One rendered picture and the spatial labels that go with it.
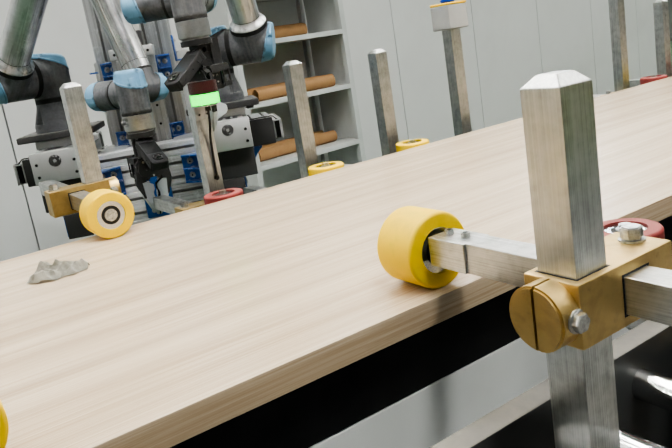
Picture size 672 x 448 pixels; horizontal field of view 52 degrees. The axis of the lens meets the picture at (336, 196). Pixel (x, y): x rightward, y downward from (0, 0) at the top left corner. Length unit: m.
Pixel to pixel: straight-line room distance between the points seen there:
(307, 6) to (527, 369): 4.29
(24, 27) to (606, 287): 1.76
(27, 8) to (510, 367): 1.58
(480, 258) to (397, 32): 5.07
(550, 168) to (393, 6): 5.19
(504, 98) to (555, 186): 6.21
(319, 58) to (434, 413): 4.29
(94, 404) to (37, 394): 0.07
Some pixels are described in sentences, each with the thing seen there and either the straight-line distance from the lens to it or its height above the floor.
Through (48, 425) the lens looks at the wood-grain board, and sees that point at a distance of 0.62.
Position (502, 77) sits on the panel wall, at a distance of 6.69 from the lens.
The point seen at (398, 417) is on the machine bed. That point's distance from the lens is 0.73.
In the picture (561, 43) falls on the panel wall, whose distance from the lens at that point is 7.54.
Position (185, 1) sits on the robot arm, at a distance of 1.59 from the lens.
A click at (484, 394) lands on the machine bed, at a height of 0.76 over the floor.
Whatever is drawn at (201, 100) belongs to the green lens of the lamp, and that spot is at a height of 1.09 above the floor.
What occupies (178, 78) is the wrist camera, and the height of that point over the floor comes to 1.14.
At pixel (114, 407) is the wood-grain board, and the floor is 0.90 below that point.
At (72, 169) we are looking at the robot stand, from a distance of 2.11.
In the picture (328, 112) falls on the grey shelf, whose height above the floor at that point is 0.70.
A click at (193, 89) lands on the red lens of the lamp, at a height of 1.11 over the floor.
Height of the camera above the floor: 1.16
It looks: 12 degrees down
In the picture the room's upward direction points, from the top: 9 degrees counter-clockwise
